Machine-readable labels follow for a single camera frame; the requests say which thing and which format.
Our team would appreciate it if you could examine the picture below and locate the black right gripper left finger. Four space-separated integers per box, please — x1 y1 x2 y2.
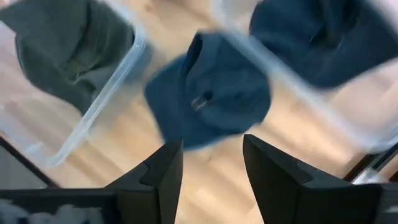
104 138 184 224

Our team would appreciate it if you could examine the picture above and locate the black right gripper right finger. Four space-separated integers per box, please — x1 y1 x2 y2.
243 134 384 224

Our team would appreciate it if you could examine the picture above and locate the blue denim cap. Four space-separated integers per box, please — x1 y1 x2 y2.
144 30 272 152
248 0 398 90

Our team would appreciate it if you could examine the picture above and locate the dark green cap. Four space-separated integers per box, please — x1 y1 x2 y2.
0 0 136 116

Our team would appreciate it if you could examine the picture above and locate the clear plastic container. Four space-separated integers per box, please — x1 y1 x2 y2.
0 0 149 169
214 0 398 155

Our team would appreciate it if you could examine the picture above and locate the black aluminium frame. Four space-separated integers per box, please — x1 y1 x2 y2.
0 136 398 189

